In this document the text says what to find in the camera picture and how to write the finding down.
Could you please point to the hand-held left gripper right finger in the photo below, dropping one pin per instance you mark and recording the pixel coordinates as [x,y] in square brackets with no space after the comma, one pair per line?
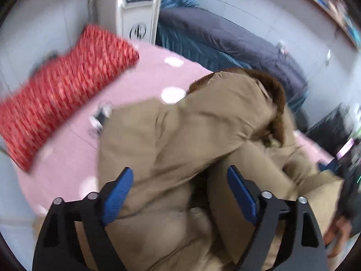
[242,194]

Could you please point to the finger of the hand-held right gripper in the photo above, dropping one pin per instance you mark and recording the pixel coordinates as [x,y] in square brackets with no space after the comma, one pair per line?
[327,166]

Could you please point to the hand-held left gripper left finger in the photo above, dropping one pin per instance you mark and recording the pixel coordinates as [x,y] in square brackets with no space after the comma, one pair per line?
[118,194]

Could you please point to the tan coat with fur collar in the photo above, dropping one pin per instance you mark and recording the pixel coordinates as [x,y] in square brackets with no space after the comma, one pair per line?
[183,132]

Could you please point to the person's right hand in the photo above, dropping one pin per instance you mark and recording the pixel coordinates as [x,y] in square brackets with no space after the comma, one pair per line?
[338,234]

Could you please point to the pink dotted bed sheet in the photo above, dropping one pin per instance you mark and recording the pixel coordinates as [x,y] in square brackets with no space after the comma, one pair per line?
[84,152]

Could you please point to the small black and white object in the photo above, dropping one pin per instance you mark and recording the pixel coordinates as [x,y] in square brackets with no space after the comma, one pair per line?
[99,118]

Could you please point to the red patterned pillow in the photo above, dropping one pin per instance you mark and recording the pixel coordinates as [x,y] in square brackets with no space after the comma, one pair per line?
[65,90]

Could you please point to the dark grey blanket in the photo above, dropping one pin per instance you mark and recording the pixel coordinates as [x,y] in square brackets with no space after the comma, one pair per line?
[225,39]

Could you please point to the massage bed with blue skirt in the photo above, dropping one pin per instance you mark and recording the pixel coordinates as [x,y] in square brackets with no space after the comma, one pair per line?
[183,48]

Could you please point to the white beauty machine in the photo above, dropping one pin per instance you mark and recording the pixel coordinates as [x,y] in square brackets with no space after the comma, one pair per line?
[135,11]

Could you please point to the white wall outlet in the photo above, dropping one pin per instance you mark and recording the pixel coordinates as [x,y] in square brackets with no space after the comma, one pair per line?
[282,48]

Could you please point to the wooden wall shelf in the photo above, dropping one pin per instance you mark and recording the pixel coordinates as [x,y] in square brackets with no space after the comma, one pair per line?
[324,0]

